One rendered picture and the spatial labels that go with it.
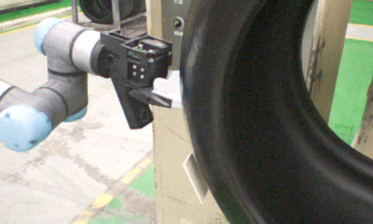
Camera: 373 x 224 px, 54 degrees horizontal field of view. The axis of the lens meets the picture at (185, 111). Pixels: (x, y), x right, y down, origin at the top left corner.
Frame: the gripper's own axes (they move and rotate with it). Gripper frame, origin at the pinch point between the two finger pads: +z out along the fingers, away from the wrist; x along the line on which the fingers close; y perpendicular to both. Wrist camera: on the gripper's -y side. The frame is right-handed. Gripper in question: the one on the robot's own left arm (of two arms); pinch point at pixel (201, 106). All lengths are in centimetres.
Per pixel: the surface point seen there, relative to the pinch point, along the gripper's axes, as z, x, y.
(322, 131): 16.6, 15.9, -5.3
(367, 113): 22.3, 26.0, -3.9
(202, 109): 6.2, -11.9, 7.2
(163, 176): -36, 49, -67
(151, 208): -57, 74, -118
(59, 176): -121, 67, -126
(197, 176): 5.8, -9.9, -4.4
